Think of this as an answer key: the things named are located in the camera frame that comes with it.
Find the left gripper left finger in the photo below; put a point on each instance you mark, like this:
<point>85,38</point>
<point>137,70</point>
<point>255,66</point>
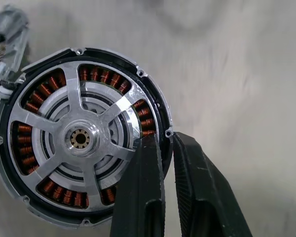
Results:
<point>138,197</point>

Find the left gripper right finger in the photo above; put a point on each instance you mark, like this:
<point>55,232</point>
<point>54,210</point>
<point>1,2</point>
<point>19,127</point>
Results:
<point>202,197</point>

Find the silver spoked rotor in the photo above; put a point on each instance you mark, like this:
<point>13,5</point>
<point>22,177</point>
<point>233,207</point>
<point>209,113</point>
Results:
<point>80,140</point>

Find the motor housing with copper coils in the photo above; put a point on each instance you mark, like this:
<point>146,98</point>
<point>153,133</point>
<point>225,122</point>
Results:
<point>24,140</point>

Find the grey round motor lid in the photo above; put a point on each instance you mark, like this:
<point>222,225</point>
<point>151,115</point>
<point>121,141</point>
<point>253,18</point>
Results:
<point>12,37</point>

